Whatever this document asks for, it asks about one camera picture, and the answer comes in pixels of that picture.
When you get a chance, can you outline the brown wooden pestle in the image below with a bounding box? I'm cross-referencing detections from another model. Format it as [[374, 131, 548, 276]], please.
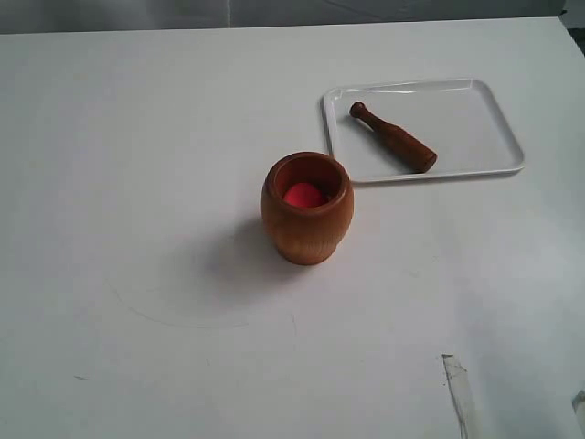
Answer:
[[349, 102, 438, 173]]

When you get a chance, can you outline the wooden mortar cup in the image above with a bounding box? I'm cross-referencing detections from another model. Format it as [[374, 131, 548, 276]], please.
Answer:
[[261, 152, 354, 265]]

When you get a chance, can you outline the red ball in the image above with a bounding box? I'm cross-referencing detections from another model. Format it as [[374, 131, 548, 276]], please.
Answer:
[[283, 182, 328, 209]]

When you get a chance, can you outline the white rectangular plastic tray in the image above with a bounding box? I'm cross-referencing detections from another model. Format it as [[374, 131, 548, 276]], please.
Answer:
[[323, 79, 525, 185]]

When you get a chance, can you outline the clear tape strip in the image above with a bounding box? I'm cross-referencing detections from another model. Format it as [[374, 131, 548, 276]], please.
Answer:
[[441, 354, 484, 439]]

